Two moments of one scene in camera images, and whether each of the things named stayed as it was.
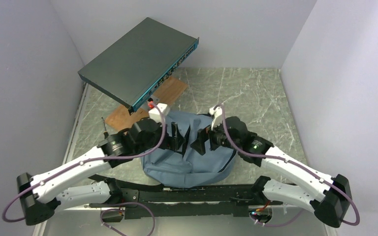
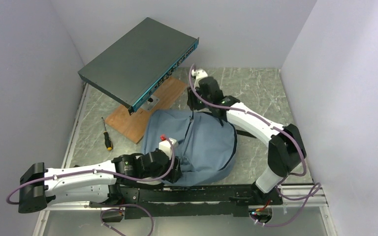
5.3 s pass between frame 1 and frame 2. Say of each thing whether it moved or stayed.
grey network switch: stayed
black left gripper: moved
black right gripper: moved
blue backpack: stayed
